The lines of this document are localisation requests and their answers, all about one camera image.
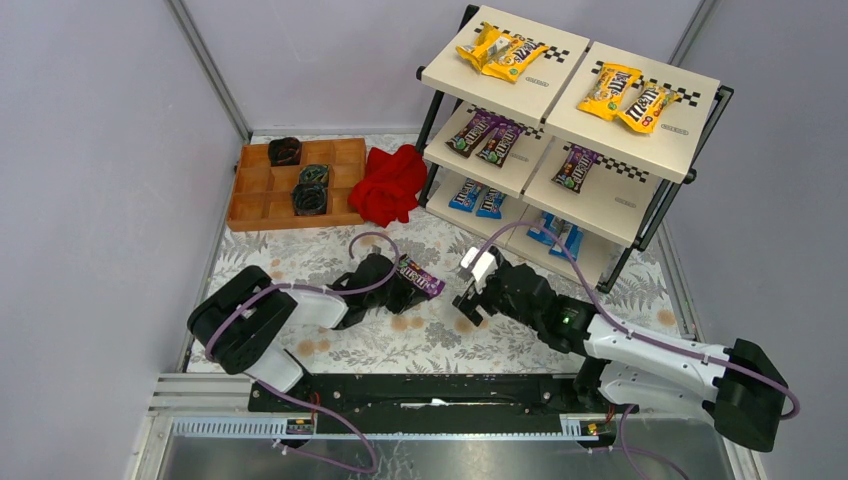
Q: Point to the purple candy bag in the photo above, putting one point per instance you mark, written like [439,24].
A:
[575,168]
[411,271]

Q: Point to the yellow candy bag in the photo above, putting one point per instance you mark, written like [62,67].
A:
[489,45]
[643,114]
[605,97]

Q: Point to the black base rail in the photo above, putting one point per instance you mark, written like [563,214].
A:
[416,404]

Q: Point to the brown m&m bag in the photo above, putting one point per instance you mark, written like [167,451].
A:
[505,135]
[473,133]

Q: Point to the dark rolled tie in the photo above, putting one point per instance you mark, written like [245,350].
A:
[310,199]
[284,152]

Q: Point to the dark rolled tie top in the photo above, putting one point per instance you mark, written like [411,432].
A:
[284,152]

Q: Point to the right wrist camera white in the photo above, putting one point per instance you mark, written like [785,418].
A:
[476,266]

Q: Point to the floral tablecloth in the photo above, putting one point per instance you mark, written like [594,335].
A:
[432,337]

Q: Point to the dark rolled tie lower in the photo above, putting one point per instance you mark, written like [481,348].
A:
[310,199]

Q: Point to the cream three-tier shelf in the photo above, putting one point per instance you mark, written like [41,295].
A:
[626,194]

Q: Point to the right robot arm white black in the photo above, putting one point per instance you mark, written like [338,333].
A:
[738,390]

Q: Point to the blue M&M bag moved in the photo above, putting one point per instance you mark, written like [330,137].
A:
[491,204]

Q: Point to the red cloth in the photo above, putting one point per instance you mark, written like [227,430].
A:
[388,191]

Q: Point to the yellow M&M bag on shelf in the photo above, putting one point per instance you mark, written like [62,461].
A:
[520,53]

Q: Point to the green rolled tie middle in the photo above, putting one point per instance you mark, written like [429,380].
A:
[318,174]

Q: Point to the blue M&M bag bottom shelf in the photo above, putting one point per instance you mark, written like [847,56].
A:
[467,195]

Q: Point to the wooden compartment tray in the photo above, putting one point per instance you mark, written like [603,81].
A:
[262,198]

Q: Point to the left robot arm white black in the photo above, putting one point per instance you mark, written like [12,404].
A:
[239,323]

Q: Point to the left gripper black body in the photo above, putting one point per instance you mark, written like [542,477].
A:
[396,288]

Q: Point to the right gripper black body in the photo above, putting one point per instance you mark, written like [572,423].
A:
[485,295]

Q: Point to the brown M&M bag on shelf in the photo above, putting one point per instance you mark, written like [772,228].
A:
[473,133]

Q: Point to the light blue candy bag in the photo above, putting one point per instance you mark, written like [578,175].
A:
[572,237]

